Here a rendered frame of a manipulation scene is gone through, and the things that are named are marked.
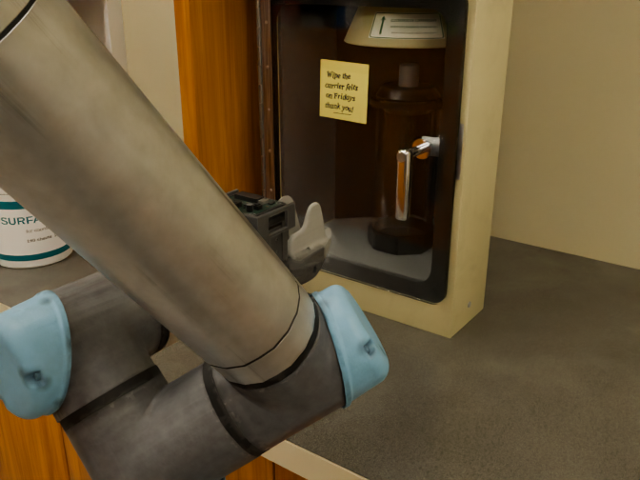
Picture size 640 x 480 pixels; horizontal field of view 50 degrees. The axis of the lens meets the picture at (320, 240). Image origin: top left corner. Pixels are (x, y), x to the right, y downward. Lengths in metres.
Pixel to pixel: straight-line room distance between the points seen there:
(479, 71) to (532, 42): 0.42
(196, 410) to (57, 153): 0.22
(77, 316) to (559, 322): 0.73
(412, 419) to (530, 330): 0.28
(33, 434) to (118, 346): 0.84
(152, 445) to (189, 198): 0.20
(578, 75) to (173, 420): 0.96
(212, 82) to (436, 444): 0.58
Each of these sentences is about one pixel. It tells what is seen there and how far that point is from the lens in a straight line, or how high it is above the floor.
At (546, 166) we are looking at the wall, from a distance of 1.30.
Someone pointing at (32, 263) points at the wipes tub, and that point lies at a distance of 1.25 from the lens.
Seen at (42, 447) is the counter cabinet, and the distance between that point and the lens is 1.32.
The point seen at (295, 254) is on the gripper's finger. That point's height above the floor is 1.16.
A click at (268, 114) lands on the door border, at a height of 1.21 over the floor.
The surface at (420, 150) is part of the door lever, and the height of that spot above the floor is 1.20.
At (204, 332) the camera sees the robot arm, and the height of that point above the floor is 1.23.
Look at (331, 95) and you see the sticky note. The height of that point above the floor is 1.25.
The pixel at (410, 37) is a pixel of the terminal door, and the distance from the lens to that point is 0.87.
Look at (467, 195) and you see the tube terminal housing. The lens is 0.90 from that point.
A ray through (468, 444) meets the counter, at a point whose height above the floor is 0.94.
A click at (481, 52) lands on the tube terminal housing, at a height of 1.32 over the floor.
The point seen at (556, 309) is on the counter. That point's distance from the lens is 1.08.
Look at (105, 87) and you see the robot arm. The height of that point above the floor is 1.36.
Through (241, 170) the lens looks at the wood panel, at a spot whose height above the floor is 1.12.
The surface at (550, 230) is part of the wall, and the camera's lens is 1.33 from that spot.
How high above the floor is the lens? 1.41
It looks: 22 degrees down
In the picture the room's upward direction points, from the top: straight up
